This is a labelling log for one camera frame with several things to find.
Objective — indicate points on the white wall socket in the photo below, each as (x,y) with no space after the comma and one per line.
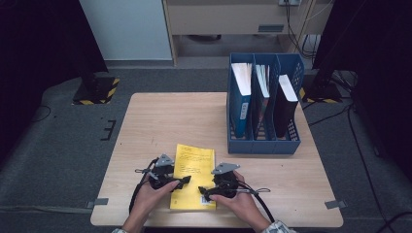
(288,2)

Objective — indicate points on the yellow paperback book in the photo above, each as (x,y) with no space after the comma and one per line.
(194,161)

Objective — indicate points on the grey tape strip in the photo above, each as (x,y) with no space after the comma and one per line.
(97,203)
(335,204)

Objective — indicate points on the person's left hand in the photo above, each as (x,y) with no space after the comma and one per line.
(150,202)

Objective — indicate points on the black yellow-striped stand base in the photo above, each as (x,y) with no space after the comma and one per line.
(97,93)
(324,93)

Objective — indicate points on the beige wooden desk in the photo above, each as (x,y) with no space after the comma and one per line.
(210,19)

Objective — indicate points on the thick blue book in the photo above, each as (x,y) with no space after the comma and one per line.
(243,81)

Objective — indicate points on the blue three-slot file rack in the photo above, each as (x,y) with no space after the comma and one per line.
(259,149)

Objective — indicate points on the person's right hand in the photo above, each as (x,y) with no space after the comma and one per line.
(243,207)

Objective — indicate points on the teal colourful cover book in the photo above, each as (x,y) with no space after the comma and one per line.
(260,113)

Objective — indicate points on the black hardcover book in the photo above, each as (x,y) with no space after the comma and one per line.
(283,119)

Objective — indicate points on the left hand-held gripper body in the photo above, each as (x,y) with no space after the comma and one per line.
(160,176)

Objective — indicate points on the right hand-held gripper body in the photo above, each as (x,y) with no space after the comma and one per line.
(225,184)

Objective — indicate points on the white cabinet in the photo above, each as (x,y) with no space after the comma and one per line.
(126,29)

